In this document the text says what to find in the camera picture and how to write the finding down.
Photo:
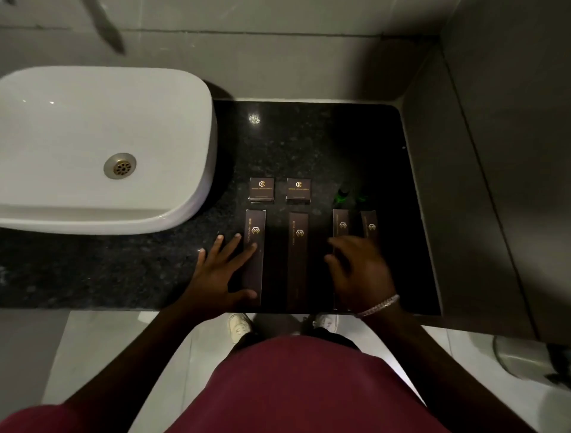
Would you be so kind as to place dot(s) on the person's right forearm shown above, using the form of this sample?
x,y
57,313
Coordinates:
x,y
437,370

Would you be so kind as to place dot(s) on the person's left thumb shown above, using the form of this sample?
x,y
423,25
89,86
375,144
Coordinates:
x,y
244,295

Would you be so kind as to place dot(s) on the person's left forearm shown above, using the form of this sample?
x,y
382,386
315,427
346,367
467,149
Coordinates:
x,y
147,357

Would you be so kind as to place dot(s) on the small dark square box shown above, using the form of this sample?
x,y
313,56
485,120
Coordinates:
x,y
299,190
261,189

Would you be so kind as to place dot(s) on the dark trousers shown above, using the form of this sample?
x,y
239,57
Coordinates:
x,y
330,334

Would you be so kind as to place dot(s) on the brass sink drain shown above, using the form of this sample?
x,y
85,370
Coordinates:
x,y
120,166

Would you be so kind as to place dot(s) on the white left shoe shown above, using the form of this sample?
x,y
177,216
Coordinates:
x,y
239,327

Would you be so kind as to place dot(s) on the maroon shirt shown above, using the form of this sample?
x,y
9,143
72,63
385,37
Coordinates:
x,y
290,392

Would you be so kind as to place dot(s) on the person's right hand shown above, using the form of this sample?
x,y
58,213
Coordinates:
x,y
366,276

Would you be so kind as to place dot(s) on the long dark amenity box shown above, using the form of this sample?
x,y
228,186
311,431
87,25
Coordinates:
x,y
255,272
341,223
297,263
369,225

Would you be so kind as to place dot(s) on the white shoe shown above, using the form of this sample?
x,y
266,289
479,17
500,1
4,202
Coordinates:
x,y
239,327
325,322

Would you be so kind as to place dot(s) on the person's left hand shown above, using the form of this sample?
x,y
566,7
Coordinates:
x,y
214,281

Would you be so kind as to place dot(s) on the person's left little finger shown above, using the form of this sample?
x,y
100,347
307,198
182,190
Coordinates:
x,y
201,259

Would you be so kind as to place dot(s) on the white right shoe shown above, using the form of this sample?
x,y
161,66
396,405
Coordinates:
x,y
325,322

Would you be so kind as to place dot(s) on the white ceramic wash basin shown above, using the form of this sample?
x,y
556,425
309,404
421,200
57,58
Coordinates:
x,y
67,125

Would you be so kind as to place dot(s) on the person's right thumb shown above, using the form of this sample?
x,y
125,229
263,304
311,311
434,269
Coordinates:
x,y
332,266

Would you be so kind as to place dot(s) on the person's left middle finger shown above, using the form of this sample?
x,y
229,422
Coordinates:
x,y
232,250

